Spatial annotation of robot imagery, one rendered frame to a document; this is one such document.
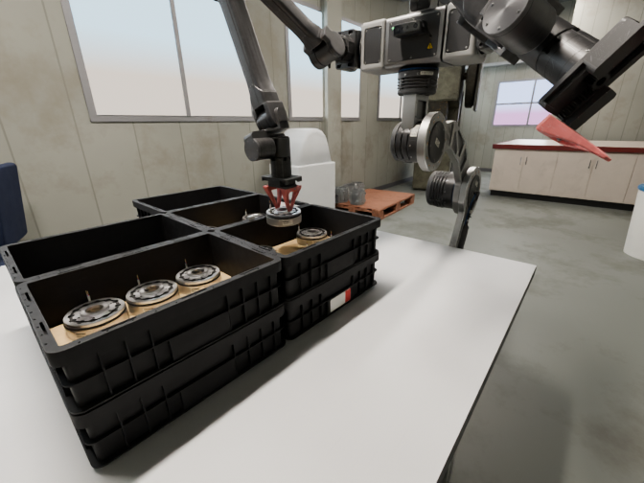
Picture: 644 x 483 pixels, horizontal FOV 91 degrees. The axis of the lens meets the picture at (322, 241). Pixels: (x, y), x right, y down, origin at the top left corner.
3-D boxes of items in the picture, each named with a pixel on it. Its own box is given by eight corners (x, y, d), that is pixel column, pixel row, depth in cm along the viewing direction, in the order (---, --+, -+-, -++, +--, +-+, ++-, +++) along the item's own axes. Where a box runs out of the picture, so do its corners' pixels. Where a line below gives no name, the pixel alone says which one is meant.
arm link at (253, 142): (285, 105, 83) (265, 118, 89) (250, 105, 75) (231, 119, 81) (298, 150, 85) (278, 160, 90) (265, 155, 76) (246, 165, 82)
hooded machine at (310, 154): (305, 217, 433) (302, 127, 393) (336, 224, 400) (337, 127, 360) (269, 228, 387) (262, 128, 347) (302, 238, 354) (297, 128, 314)
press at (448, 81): (417, 179, 704) (429, 41, 611) (476, 185, 633) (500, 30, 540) (389, 190, 603) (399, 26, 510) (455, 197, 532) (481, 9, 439)
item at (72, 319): (118, 294, 69) (117, 292, 69) (131, 312, 62) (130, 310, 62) (59, 312, 62) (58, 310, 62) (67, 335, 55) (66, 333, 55)
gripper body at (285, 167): (287, 187, 85) (286, 158, 82) (261, 182, 90) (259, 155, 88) (303, 182, 89) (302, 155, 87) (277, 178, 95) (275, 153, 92)
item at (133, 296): (161, 278, 76) (161, 275, 76) (186, 288, 71) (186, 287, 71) (117, 295, 68) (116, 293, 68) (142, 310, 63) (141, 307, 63)
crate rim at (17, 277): (164, 219, 106) (163, 212, 105) (212, 239, 87) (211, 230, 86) (1, 255, 78) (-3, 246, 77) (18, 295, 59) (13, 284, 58)
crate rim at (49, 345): (212, 239, 87) (211, 230, 86) (285, 268, 68) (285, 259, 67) (18, 295, 59) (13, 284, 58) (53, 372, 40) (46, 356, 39)
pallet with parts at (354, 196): (369, 196, 551) (370, 175, 539) (418, 203, 497) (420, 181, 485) (323, 211, 461) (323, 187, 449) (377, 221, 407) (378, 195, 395)
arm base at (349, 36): (356, 67, 115) (357, 29, 110) (343, 64, 109) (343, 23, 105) (337, 70, 120) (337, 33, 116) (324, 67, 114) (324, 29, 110)
